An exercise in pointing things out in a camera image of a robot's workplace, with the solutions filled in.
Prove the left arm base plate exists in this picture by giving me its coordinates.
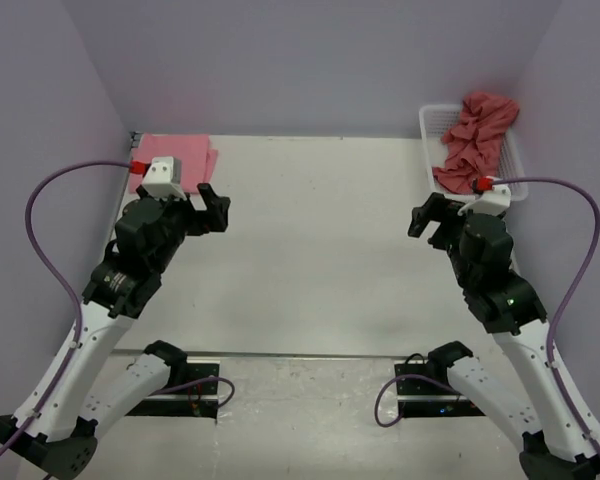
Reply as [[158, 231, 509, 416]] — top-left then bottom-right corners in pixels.
[[128, 361, 220, 420]]

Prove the white plastic basket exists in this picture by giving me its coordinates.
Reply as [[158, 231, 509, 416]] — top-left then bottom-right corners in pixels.
[[419, 104, 525, 201]]

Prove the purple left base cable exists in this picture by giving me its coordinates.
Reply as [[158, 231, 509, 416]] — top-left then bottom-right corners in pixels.
[[154, 376, 236, 419]]

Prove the folded pink t shirt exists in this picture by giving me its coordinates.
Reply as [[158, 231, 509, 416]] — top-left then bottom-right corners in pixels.
[[131, 134, 218, 194]]

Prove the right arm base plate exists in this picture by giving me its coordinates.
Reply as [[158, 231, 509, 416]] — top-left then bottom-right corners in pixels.
[[396, 379, 483, 418]]

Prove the red t shirt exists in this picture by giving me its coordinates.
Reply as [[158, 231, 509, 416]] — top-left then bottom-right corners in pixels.
[[432, 91, 520, 195]]

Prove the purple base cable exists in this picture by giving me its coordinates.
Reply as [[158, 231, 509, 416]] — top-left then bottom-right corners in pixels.
[[375, 373, 461, 428], [154, 376, 236, 419]]

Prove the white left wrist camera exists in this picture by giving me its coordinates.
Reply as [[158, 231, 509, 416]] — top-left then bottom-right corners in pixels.
[[128, 156, 186, 199]]

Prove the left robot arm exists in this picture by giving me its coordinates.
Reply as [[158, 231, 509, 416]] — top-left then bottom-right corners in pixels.
[[0, 183, 231, 479]]

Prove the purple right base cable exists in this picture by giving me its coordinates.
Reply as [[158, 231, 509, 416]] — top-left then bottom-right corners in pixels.
[[375, 373, 461, 428]]

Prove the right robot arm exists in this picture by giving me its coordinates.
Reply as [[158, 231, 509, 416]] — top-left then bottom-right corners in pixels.
[[408, 193, 600, 479]]

